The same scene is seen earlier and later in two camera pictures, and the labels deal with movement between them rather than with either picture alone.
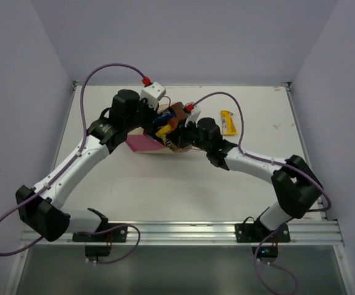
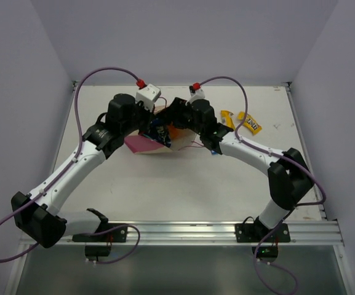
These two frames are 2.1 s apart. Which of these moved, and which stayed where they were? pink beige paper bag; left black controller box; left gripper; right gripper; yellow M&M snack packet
Moved: right gripper
Stayed: yellow M&M snack packet; left gripper; pink beige paper bag; left black controller box
